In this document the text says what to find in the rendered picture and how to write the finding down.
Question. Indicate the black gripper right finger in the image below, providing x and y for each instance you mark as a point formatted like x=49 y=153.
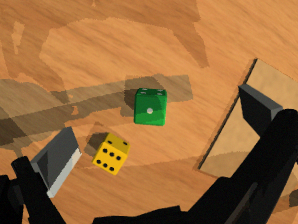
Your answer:
x=254 y=189

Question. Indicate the yellow die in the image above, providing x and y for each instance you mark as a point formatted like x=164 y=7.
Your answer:
x=111 y=153

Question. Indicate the light tan flat mat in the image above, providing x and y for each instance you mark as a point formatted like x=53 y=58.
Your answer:
x=237 y=138

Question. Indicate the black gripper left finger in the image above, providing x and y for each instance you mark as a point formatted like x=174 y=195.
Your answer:
x=51 y=166

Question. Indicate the dark green die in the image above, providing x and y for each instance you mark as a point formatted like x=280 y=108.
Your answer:
x=150 y=106

